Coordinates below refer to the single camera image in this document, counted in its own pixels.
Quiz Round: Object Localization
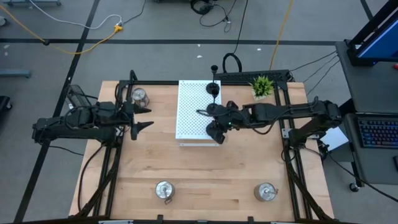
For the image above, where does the black computer monitor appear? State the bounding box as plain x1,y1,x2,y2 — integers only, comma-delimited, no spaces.
346,0,398,67

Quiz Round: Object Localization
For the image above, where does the black perforated metal plate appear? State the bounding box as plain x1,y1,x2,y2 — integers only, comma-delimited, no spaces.
214,69,292,84

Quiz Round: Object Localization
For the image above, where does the white perforated shelf riser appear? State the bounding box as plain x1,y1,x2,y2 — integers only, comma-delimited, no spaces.
175,80,222,147

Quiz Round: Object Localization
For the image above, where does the grey furniture foot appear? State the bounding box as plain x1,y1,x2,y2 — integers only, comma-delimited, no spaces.
0,68,32,79

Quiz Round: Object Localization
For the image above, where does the grey side desk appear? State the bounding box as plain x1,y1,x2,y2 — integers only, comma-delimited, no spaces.
335,39,398,185

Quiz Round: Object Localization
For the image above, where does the white paper sheet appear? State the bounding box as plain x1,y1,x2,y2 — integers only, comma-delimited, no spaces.
319,126,349,152

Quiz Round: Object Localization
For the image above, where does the backlit keyboard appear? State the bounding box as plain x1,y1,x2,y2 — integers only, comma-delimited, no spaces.
357,118,398,149

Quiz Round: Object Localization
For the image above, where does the medium black candlestick holder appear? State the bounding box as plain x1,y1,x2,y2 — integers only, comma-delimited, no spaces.
206,88,220,114

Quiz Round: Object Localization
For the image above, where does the green plant in white pot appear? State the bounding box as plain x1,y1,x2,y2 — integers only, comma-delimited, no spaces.
248,75,275,101

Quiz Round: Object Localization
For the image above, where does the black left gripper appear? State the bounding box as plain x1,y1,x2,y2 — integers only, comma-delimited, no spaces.
123,101,155,141

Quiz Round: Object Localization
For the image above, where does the short black candlestick holder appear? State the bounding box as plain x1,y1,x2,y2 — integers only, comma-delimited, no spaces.
205,64,221,94

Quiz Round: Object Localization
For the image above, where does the white power cable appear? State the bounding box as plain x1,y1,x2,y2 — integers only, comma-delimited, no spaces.
27,0,124,30

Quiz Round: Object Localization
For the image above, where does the yellow extension cord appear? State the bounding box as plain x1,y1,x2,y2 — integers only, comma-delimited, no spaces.
0,4,124,56

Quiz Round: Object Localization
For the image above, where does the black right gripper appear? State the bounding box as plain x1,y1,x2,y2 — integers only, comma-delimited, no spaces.
196,101,240,146

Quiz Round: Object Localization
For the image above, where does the black wire mesh basket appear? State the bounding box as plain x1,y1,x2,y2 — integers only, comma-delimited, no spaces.
65,84,93,108

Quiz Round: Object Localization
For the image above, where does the metal cylinder candle holder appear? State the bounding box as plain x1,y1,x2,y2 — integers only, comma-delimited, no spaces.
253,182,279,202
154,180,176,205

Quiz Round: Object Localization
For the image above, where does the black looped cable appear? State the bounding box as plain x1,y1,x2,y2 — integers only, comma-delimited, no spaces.
222,0,249,74

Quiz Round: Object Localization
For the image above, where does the black coiled cable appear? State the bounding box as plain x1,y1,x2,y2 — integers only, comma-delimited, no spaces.
190,0,233,34

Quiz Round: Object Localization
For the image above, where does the black aluminium table frame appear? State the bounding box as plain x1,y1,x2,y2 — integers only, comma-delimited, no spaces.
68,70,336,224

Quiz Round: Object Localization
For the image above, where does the yellow hanging cable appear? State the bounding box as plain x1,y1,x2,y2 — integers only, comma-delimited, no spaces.
269,0,295,72

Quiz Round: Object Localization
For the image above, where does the glass jar candle holder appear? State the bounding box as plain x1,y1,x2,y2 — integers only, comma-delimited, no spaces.
131,87,150,108

